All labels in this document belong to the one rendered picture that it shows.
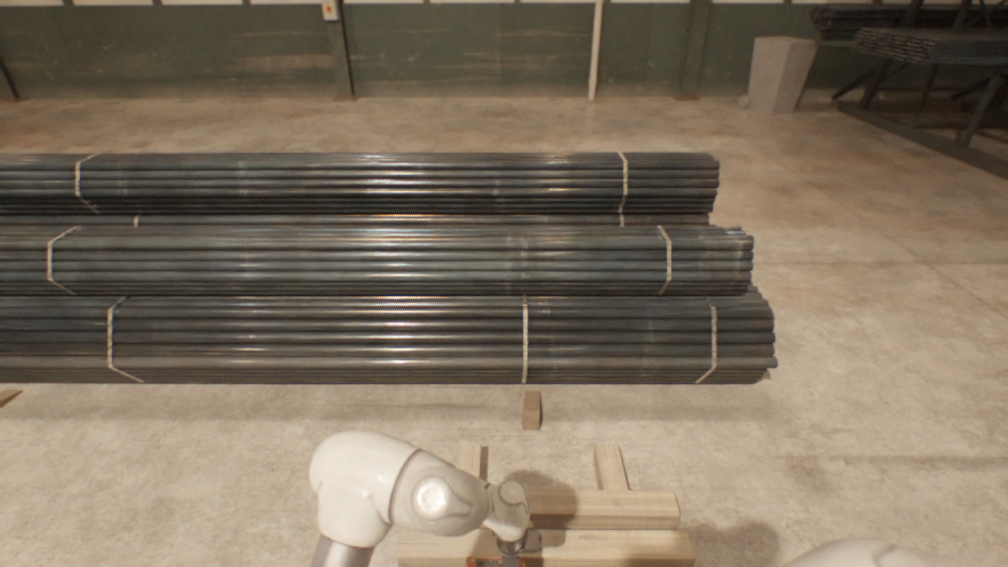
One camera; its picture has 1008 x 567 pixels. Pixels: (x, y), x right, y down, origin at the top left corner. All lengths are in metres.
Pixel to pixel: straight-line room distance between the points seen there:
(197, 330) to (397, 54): 7.21
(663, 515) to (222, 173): 2.61
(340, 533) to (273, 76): 9.42
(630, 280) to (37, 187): 3.13
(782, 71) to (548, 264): 6.92
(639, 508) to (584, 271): 0.99
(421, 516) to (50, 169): 3.05
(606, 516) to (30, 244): 2.83
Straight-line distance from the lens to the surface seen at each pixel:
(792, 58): 8.85
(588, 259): 2.34
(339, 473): 0.99
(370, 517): 0.98
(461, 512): 0.92
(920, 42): 7.30
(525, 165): 2.64
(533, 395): 2.64
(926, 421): 3.27
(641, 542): 2.02
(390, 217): 2.81
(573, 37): 9.20
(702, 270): 2.49
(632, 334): 2.48
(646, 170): 2.74
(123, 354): 3.04
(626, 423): 2.60
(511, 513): 1.44
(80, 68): 11.84
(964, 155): 7.95
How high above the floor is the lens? 1.89
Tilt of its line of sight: 29 degrees down
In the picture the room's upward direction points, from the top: straight up
